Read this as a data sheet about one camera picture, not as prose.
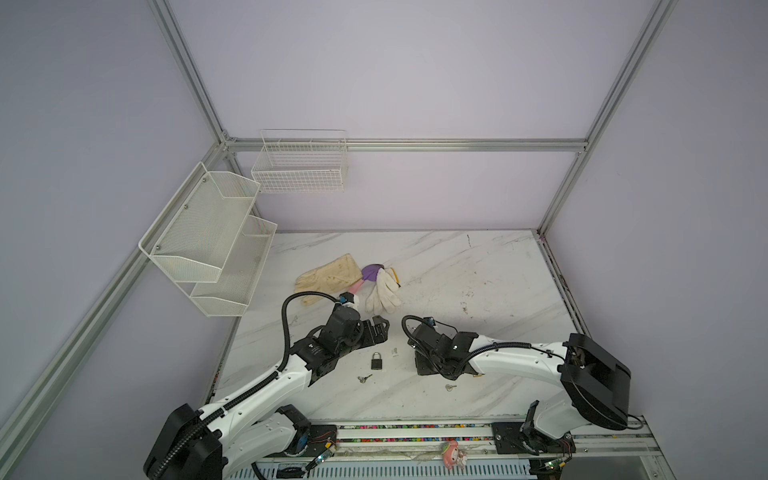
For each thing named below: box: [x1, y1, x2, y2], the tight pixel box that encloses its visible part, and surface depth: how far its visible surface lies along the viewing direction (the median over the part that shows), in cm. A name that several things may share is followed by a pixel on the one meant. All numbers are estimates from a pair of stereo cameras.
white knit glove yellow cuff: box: [365, 268, 401, 314], surface depth 103 cm
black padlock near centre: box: [371, 352, 383, 370], surface depth 88 cm
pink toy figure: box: [442, 440, 468, 469], surface depth 70 cm
